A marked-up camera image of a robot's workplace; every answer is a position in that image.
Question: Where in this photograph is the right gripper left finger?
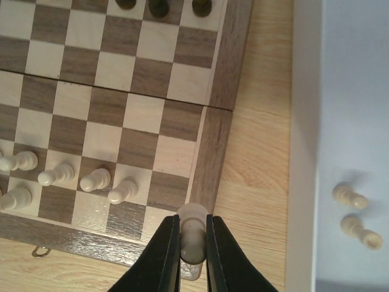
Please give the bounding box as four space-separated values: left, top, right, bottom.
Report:
109 215 181 292

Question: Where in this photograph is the brass board latch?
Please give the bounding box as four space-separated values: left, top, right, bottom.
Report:
31 246 51 258

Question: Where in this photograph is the dark pawn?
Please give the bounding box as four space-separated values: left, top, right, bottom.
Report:
115 0 137 10
192 0 212 17
148 0 170 18

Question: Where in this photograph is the white bishop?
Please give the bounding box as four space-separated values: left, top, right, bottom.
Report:
1 187 32 210

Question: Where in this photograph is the wooden chess board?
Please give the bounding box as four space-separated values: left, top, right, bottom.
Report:
1 1 253 266

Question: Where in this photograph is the white rook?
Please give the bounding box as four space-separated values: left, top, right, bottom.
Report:
177 203 208 281

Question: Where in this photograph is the white pawn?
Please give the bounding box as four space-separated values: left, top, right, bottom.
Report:
108 179 138 204
340 215 384 250
80 168 111 192
332 185 368 209
1 151 38 172
38 164 75 186

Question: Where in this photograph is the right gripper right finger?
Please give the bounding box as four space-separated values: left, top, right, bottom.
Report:
206 214 277 292

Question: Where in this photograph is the white pawn in box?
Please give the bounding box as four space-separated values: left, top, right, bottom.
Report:
332 185 368 209
340 215 384 250

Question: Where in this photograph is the white cardboard box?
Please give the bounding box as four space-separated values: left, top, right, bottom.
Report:
285 1 388 291

